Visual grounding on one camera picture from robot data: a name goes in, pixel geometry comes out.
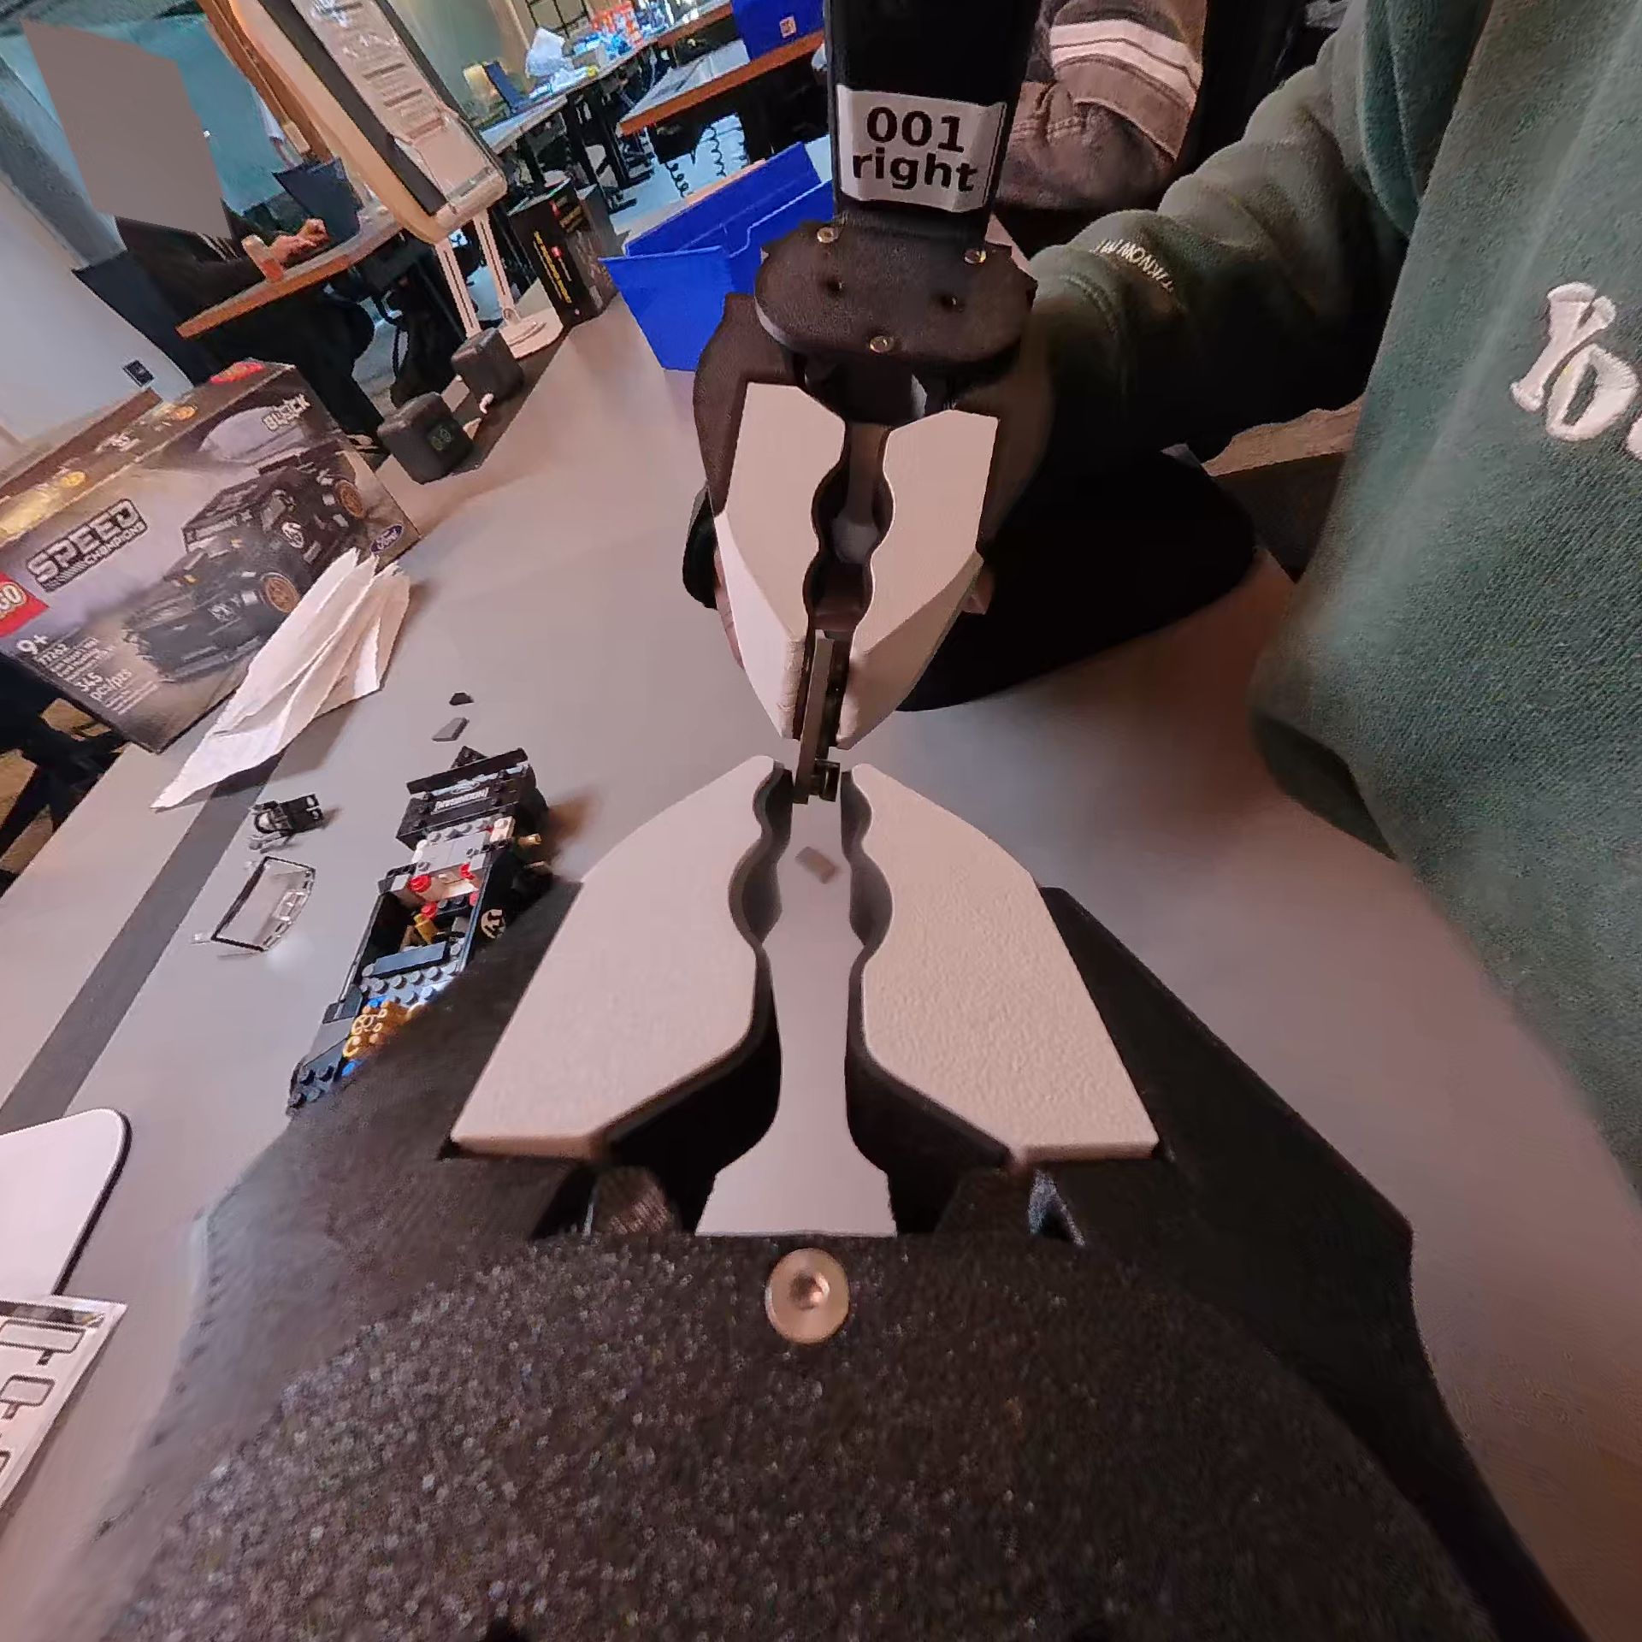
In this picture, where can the black lego frame assembly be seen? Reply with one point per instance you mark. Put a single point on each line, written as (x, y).
(818, 705)

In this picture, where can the black box-shaped device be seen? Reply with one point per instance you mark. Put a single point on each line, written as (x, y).
(426, 436)
(490, 365)

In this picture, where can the blue plastic bin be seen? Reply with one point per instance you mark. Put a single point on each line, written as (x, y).
(721, 256)

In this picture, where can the lego instruction booklet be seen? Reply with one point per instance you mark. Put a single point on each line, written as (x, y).
(386, 90)

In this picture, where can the white stand rod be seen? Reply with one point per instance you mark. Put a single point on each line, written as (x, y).
(476, 270)

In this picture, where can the lego sticker sheet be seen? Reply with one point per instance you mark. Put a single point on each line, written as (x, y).
(52, 1386)

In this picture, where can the small black lego assembly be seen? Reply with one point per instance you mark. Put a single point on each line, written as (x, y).
(289, 821)

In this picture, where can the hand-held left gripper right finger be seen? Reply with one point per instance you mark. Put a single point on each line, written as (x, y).
(1002, 1014)

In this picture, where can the lego car model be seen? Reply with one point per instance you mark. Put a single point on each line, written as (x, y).
(426, 924)

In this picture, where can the crumpled white paper bag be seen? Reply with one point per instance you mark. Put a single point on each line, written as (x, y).
(297, 666)

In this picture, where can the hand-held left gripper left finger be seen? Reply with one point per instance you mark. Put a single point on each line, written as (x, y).
(631, 1001)

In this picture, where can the clear lego windshield piece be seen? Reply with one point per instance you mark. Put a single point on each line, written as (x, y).
(257, 903)

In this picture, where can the lego set box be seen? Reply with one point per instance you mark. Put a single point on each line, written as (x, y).
(181, 551)

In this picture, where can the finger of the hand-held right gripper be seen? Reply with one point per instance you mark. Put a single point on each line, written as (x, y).
(930, 539)
(772, 539)

